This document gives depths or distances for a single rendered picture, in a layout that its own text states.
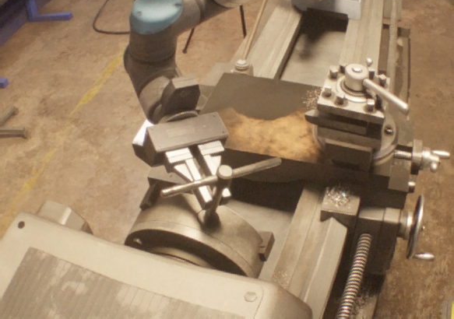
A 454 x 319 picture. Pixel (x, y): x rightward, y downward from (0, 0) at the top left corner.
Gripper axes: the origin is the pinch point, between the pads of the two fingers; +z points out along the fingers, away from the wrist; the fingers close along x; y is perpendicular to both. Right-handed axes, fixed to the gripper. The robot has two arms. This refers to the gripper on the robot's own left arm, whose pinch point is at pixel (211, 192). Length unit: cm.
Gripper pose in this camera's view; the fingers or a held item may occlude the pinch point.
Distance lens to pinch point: 87.1
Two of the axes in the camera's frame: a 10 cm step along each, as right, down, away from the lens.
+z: 4.2, 7.8, -4.6
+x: -8.7, 2.1, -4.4
